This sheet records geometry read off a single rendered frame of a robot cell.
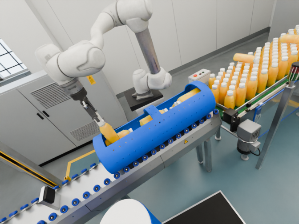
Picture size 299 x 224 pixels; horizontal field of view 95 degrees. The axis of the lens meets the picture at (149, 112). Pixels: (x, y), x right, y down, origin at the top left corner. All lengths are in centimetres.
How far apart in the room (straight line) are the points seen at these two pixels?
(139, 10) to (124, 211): 109
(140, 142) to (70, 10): 301
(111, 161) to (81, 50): 62
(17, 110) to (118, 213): 222
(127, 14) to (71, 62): 54
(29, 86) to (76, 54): 197
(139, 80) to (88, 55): 86
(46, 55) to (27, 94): 191
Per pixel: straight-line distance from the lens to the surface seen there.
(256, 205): 194
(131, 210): 86
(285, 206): 201
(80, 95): 74
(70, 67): 60
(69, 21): 348
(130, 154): 90
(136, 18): 99
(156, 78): 124
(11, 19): 337
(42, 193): 122
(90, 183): 120
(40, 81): 243
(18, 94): 260
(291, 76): 125
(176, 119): 93
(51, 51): 69
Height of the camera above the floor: 180
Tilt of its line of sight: 37 degrees down
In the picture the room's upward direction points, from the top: 21 degrees counter-clockwise
